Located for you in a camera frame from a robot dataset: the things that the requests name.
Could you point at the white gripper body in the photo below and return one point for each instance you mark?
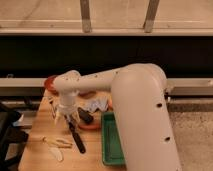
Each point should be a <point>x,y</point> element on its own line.
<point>67,109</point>

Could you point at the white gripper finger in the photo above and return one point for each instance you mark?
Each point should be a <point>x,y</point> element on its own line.
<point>76,116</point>
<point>57,117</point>

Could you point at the black handled brush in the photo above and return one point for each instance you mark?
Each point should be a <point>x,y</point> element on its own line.
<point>76,137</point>

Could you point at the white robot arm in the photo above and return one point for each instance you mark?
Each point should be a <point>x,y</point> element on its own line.
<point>140,111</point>

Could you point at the black remote control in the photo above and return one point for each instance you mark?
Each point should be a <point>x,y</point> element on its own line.
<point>85,116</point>

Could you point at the orange carrot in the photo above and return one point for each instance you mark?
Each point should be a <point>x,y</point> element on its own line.
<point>89,127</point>

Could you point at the purple bowl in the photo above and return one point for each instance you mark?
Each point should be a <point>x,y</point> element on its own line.
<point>87,94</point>

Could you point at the crumpled grey cloth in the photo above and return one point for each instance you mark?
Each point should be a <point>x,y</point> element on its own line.
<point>96,104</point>

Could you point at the cream wooden fork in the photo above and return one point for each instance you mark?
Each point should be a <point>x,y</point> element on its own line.
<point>61,143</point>

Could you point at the red bowl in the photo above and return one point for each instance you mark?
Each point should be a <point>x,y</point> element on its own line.
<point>48,84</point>

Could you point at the red yellow apple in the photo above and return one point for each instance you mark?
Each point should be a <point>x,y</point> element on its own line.
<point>110,104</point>

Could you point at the cream wooden spatula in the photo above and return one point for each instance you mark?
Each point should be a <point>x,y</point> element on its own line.
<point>53,146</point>

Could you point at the black chair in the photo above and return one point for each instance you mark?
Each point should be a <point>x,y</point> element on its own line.
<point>9,134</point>

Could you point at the green plastic tray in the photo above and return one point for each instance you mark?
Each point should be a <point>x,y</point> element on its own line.
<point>112,154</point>

